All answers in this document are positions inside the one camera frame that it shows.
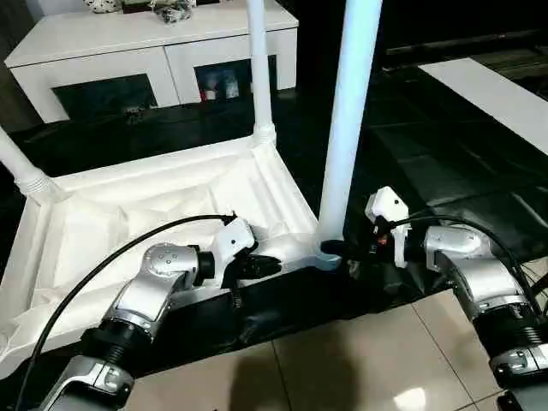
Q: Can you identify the white plastic table leg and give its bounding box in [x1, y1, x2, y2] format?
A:
[315, 0, 384, 271]
[0, 126, 61, 203]
[246, 0, 278, 150]

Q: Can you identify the white plastic table top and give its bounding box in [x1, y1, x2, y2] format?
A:
[0, 136, 343, 366]

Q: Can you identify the black work mat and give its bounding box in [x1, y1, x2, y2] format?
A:
[0, 63, 548, 380]

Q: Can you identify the white packet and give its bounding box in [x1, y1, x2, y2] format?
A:
[217, 70, 240, 100]

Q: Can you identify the white side table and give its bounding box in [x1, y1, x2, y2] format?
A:
[417, 57, 548, 156]

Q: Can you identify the dark low bench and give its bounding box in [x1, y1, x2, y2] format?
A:
[384, 27, 548, 83]

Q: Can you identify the white sideboard cabinet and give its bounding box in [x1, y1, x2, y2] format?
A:
[3, 0, 300, 125]

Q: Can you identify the grey tangled bundle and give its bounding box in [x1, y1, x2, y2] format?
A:
[155, 2, 194, 26]

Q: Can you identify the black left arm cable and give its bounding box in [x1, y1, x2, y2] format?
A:
[16, 213, 240, 411]

